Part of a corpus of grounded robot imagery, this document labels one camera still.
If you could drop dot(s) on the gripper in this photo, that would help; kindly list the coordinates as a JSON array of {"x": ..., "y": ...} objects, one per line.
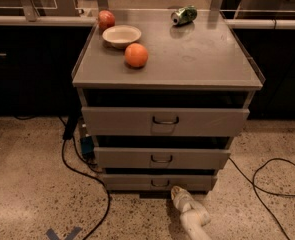
[{"x": 181, "y": 202}]

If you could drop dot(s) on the grey bottom drawer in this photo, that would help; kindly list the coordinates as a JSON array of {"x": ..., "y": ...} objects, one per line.
[{"x": 136, "y": 182}]

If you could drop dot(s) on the grey drawer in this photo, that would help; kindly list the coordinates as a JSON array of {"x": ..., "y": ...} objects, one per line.
[
  {"x": 136, "y": 121},
  {"x": 136, "y": 182},
  {"x": 159, "y": 158}
]

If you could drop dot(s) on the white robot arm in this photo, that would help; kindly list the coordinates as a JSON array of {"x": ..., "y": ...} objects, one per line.
[{"x": 193, "y": 215}]

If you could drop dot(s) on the grey middle drawer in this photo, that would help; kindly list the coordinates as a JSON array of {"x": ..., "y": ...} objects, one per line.
[{"x": 159, "y": 158}]

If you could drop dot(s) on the grey drawer cabinet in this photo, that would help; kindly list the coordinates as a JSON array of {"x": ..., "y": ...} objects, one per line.
[{"x": 199, "y": 65}]

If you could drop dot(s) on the grey top drawer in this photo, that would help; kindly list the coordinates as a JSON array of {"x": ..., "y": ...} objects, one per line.
[{"x": 136, "y": 121}]

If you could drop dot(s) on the blue power box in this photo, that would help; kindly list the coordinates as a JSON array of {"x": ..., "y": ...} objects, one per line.
[{"x": 87, "y": 147}]

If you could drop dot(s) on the orange fruit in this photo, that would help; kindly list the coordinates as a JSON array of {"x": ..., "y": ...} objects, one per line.
[{"x": 136, "y": 55}]

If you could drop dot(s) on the white bowl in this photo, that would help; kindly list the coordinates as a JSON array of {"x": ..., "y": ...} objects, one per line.
[{"x": 121, "y": 36}]

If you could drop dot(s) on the crushed green soda can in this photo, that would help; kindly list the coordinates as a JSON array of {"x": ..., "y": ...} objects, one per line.
[{"x": 184, "y": 15}]

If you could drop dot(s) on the red apple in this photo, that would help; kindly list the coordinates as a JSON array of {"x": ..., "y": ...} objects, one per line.
[{"x": 105, "y": 19}]

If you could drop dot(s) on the dark counter cabinet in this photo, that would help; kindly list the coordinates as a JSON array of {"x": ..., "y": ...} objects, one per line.
[{"x": 35, "y": 69}]

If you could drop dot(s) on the white rail bar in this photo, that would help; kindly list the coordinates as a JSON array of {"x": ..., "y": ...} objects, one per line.
[{"x": 91, "y": 21}]

